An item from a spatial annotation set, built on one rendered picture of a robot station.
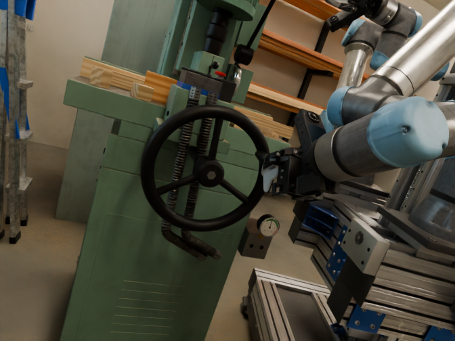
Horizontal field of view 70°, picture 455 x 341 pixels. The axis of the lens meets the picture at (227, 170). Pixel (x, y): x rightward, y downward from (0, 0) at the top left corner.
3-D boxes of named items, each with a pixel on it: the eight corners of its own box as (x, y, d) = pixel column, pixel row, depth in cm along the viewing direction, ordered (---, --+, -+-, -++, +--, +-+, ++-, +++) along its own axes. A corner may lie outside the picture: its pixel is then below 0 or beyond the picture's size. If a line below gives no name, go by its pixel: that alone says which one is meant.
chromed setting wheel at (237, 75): (227, 99, 108) (238, 63, 105) (218, 96, 119) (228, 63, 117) (235, 102, 109) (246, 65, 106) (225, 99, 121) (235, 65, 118)
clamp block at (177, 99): (165, 125, 73) (176, 86, 71) (160, 116, 85) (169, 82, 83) (225, 142, 78) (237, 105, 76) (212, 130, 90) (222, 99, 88)
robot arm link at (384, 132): (465, 154, 36) (416, 166, 33) (384, 172, 46) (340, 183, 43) (444, 88, 37) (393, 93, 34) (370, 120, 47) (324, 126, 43)
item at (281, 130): (107, 84, 90) (111, 70, 89) (108, 84, 92) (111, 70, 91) (290, 139, 110) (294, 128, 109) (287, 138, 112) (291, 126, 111)
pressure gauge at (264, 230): (254, 241, 93) (263, 216, 91) (250, 235, 96) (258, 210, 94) (273, 244, 95) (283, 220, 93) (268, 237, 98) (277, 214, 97)
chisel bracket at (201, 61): (193, 80, 92) (202, 50, 90) (186, 78, 105) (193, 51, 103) (218, 88, 94) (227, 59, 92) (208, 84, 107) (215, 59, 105)
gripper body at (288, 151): (267, 195, 57) (309, 185, 46) (271, 150, 59) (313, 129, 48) (303, 203, 59) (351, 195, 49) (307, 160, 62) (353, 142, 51)
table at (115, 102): (51, 109, 66) (56, 80, 64) (76, 95, 94) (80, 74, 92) (300, 174, 86) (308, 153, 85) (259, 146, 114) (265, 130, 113)
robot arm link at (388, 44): (407, 76, 98) (423, 40, 96) (372, 65, 98) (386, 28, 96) (396, 78, 106) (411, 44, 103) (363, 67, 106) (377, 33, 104)
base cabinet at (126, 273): (46, 386, 97) (97, 167, 81) (77, 271, 150) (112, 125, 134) (189, 385, 112) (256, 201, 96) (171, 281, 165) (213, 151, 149)
